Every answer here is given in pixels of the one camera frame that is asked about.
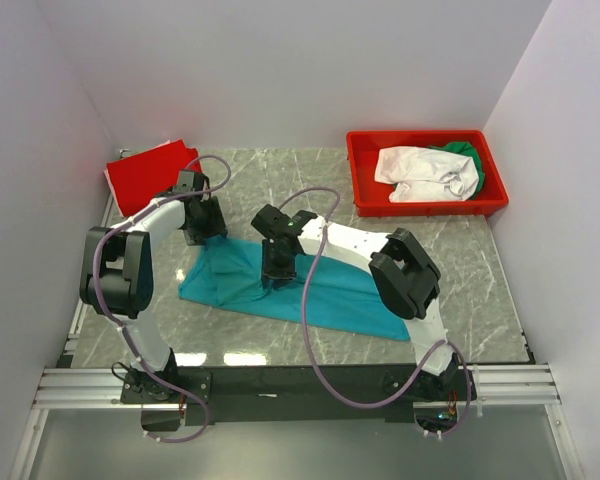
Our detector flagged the crumpled white t-shirt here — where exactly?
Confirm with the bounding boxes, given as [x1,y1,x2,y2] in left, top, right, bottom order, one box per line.
[374,146,478,203]

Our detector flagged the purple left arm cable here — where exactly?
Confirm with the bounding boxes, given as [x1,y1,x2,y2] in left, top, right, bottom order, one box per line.
[94,155,232,444]

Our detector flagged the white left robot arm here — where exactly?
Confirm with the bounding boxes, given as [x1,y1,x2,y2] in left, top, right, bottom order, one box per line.
[79,170,228,402]

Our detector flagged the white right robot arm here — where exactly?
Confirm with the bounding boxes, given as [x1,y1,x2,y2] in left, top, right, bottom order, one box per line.
[251,204,472,410]

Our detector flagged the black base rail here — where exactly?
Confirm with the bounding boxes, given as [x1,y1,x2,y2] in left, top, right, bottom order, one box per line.
[119,363,481,427]

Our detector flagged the red plastic bin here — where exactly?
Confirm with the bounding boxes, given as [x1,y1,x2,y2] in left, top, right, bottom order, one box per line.
[346,129,509,217]

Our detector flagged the teal t-shirt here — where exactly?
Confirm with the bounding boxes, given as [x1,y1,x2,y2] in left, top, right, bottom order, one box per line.
[179,236,410,341]

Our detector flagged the aluminium frame rail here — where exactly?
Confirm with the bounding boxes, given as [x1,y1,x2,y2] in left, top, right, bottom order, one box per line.
[12,203,582,479]

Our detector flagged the folded red t-shirt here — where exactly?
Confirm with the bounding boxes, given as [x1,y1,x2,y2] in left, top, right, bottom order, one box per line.
[106,140,199,217]

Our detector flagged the green t-shirt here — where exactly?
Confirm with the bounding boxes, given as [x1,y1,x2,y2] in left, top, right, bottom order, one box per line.
[431,141,486,198]

